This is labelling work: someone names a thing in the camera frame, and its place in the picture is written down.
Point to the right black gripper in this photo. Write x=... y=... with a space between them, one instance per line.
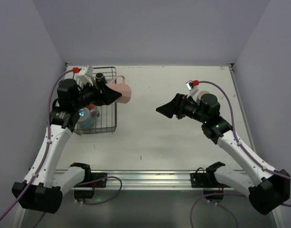
x=180 y=106

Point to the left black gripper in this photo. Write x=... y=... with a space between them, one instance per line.
x=101 y=94

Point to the pink mug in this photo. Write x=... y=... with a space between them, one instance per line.
x=122 y=88

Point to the light blue handled cup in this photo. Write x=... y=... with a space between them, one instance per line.
x=87 y=117

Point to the dark blue mug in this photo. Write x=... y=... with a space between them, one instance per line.
x=199 y=95

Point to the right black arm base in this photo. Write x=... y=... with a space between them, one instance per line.
x=206 y=181

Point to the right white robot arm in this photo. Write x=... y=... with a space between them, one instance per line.
x=264 y=186

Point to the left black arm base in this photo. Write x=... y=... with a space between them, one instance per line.
x=86 y=189

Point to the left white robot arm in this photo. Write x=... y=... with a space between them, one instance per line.
x=39 y=190

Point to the black cup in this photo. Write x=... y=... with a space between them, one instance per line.
x=100 y=80

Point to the black wire dish rack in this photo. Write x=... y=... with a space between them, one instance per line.
x=107 y=121

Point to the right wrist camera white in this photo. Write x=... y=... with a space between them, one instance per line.
x=192 y=86

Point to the aluminium mounting rail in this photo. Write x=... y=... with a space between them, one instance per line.
x=150 y=180

